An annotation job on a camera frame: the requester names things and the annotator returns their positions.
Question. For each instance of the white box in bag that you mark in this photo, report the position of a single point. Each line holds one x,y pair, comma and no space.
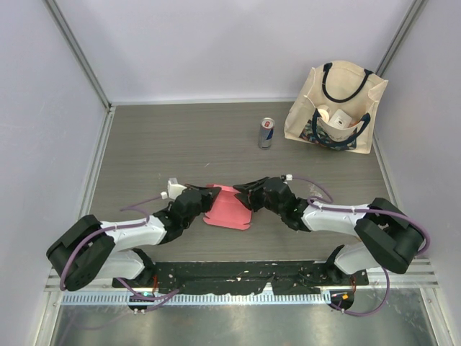
340,120

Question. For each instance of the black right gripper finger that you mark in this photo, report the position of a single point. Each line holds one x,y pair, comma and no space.
245,200
249,186

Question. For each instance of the white tape roll in bag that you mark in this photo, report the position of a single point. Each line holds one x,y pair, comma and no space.
324,110

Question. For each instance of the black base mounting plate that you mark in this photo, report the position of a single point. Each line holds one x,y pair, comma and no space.
244,278

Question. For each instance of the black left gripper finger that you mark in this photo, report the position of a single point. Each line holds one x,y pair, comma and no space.
209,196
200,188

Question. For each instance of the grey slotted cable duct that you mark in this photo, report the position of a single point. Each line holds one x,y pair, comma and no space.
265,298

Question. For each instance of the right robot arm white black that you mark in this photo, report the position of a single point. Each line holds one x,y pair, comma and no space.
387,237

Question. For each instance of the pink paper box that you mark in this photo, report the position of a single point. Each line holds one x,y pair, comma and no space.
227,211

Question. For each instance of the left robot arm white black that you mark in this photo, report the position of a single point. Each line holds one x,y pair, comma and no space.
92,249

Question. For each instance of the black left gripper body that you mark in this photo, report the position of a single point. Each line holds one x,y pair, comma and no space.
192,218

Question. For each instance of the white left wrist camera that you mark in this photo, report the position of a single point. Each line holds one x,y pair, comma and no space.
173,189

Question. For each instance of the beige canvas tote bag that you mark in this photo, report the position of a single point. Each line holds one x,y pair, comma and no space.
339,85

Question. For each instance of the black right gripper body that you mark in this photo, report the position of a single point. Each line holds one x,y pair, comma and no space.
258,199

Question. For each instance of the clear plastic wrapper scrap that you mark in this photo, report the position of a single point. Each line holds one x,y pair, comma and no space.
315,192

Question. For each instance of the silver blue drink can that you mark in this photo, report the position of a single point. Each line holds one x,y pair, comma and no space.
266,132

